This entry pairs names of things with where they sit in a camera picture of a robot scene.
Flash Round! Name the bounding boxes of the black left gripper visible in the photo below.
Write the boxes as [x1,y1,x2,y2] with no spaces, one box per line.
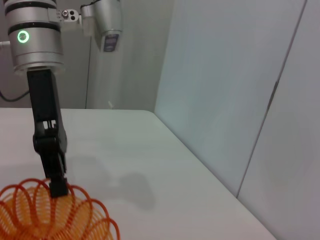
[26,68,69,199]

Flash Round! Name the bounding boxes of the orange wire basket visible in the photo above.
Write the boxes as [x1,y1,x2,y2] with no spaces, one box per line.
[0,177,121,240]

